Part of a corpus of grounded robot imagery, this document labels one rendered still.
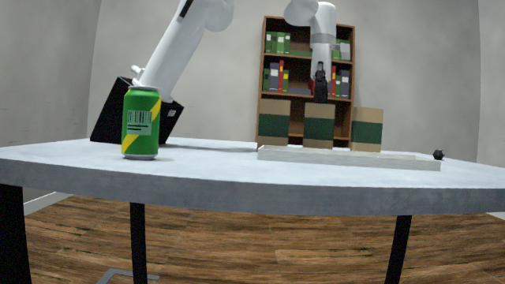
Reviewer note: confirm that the tan and green flat pack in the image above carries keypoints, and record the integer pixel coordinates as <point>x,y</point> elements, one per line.
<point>319,125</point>
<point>366,129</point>
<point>274,119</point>

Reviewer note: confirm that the green drink can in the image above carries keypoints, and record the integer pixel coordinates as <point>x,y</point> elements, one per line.
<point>140,123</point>

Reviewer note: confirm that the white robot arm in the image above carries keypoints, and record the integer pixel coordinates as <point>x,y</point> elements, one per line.
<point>187,27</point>

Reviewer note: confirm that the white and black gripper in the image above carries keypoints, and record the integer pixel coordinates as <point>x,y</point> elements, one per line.
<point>321,54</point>

